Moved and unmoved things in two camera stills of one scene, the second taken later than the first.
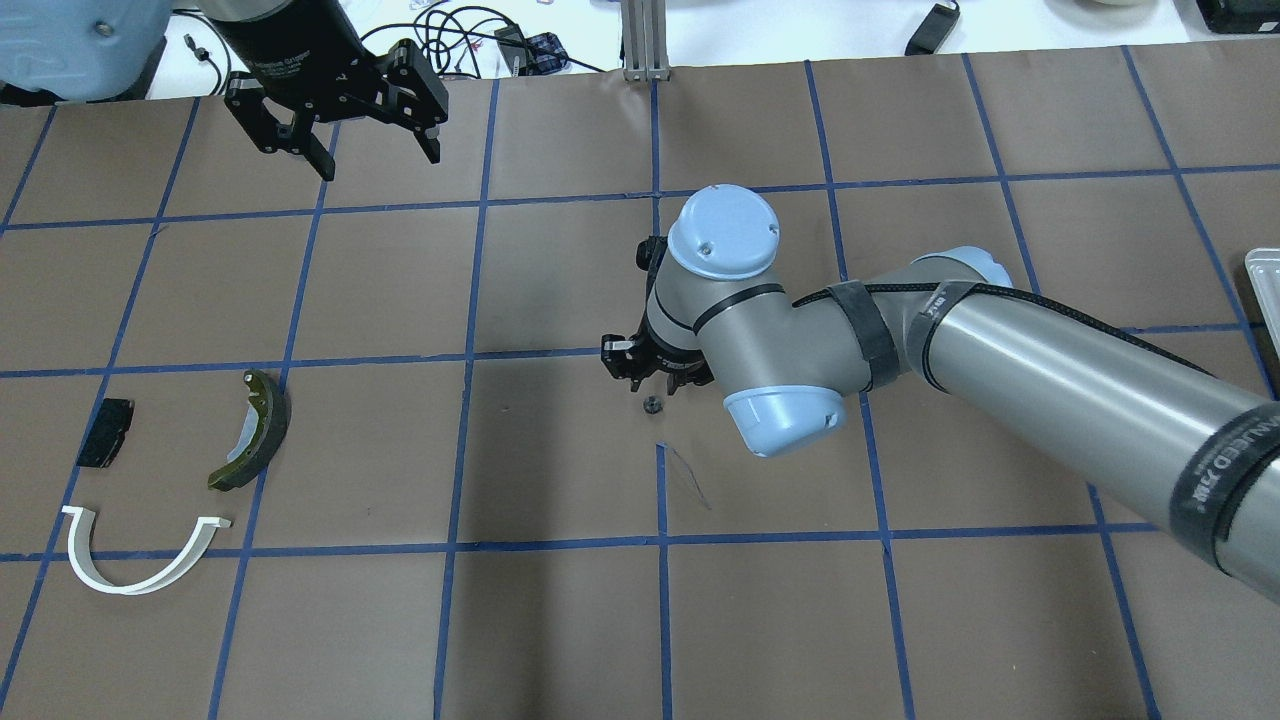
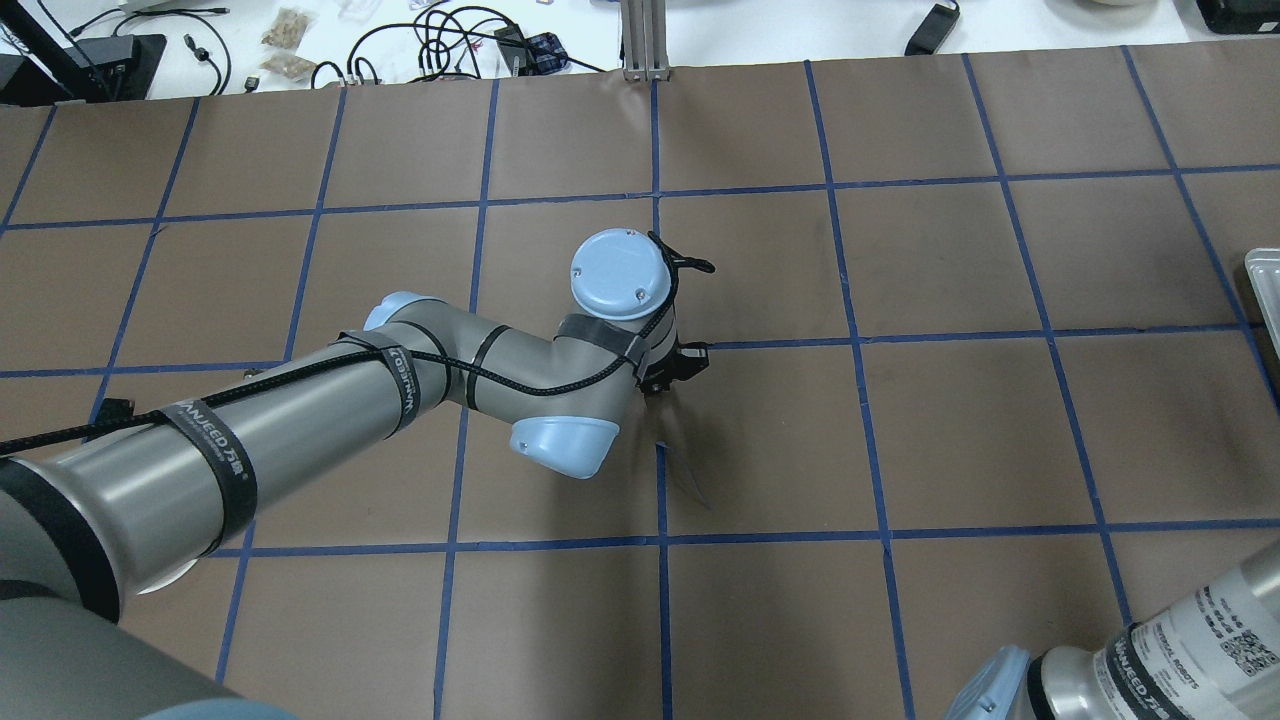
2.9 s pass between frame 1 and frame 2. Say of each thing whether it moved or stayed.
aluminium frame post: stayed
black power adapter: stayed
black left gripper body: moved
